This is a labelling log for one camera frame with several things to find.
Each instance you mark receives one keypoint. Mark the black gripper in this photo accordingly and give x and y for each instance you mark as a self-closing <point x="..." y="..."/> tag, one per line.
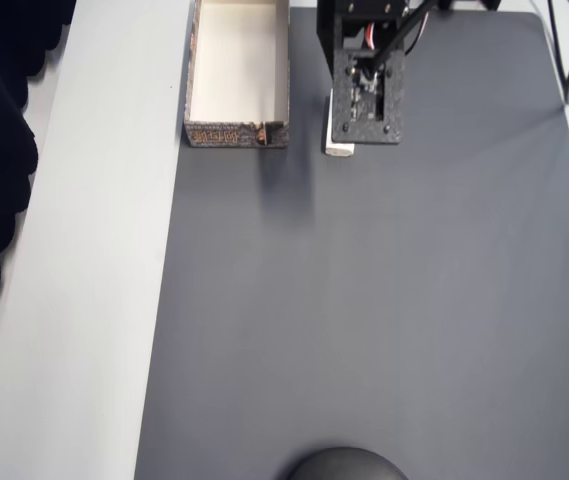
<point x="328" y="80"/>

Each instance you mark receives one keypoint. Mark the white rectangular block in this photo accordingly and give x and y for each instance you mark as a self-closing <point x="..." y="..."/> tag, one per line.
<point x="336" y="150"/>

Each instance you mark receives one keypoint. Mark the black gripper camera mount plate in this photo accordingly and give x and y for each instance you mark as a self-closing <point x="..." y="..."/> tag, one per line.
<point x="394" y="122"/>

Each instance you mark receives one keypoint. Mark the patterned open cardboard box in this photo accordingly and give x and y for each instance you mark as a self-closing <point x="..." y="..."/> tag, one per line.
<point x="236" y="138"/>

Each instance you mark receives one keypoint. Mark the black round stand base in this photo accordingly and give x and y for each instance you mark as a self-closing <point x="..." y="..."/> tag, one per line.
<point x="346" y="466"/>

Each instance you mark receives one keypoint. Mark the grey rubber table mat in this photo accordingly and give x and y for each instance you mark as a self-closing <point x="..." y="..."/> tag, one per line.
<point x="364" y="300"/>

